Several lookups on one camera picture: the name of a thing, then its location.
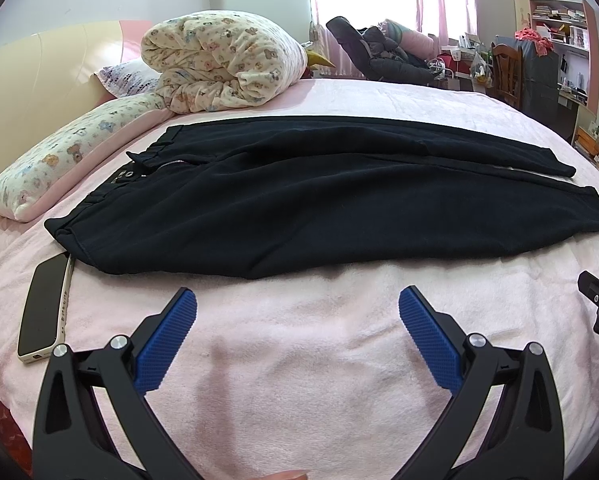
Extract dark cloth covered desk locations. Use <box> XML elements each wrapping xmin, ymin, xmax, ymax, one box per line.
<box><xmin>495</xmin><ymin>36</ymin><xmax>575</xmax><ymax>138</ymax></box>

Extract white purple patterned pillow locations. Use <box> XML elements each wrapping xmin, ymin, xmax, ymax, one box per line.
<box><xmin>96</xmin><ymin>58</ymin><xmax>161</xmax><ymax>99</ymax></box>

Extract smartphone with beige case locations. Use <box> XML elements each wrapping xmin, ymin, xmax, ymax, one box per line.
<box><xmin>16</xmin><ymin>252</ymin><xmax>74</xmax><ymax>364</ymax></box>

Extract yellow plush toy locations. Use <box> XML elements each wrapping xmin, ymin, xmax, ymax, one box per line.
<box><xmin>305</xmin><ymin>48</ymin><xmax>335</xmax><ymax>70</ymax></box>

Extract left hand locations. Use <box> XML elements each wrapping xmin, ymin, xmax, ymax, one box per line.
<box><xmin>263</xmin><ymin>469</ymin><xmax>309</xmax><ymax>480</ymax></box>

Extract black reclining chair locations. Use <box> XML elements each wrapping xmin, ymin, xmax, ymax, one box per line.
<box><xmin>325</xmin><ymin>16</ymin><xmax>445</xmax><ymax>86</ymax></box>

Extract pink bookshelf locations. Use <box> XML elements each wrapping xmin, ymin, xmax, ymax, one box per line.
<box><xmin>513</xmin><ymin>0</ymin><xmax>599</xmax><ymax>128</ymax></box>

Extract long teddy print pillow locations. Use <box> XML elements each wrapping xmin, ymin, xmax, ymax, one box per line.
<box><xmin>0</xmin><ymin>92</ymin><xmax>173</xmax><ymax>223</ymax></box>

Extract pink bed blanket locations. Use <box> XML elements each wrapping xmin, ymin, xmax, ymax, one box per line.
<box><xmin>0</xmin><ymin>79</ymin><xmax>599</xmax><ymax>479</ymax></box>

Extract cream pink headboard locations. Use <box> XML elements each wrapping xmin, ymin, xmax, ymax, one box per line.
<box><xmin>0</xmin><ymin>20</ymin><xmax>151</xmax><ymax>172</ymax></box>

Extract rolled teddy print duvet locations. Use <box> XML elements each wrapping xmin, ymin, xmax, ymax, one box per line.
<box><xmin>141</xmin><ymin>10</ymin><xmax>308</xmax><ymax>114</ymax></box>

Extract black pants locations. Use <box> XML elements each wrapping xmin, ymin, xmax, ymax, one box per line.
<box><xmin>46</xmin><ymin>116</ymin><xmax>599</xmax><ymax>278</ymax></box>

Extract wooden chair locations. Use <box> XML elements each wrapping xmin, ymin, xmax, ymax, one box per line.
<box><xmin>491</xmin><ymin>44</ymin><xmax>524</xmax><ymax>110</ymax></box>

